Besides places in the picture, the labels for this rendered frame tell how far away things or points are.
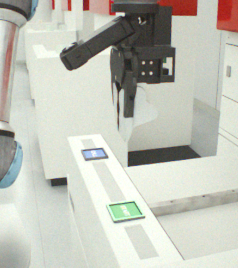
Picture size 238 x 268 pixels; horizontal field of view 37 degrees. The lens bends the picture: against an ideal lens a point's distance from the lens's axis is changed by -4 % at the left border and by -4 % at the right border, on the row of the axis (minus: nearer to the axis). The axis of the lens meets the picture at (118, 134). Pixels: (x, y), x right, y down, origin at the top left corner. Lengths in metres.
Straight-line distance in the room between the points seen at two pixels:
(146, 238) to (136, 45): 0.30
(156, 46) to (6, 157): 0.43
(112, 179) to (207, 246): 0.25
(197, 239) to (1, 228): 0.45
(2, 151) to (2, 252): 0.22
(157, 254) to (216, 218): 0.38
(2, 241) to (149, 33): 0.54
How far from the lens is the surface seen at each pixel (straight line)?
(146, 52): 0.52
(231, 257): 0.56
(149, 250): 0.56
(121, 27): 0.52
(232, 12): 1.27
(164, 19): 0.54
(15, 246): 0.82
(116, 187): 0.73
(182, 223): 0.87
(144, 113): 0.55
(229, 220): 0.91
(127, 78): 0.51
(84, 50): 0.52
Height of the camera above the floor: 1.31
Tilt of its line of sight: 20 degrees down
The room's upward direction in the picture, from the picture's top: straight up
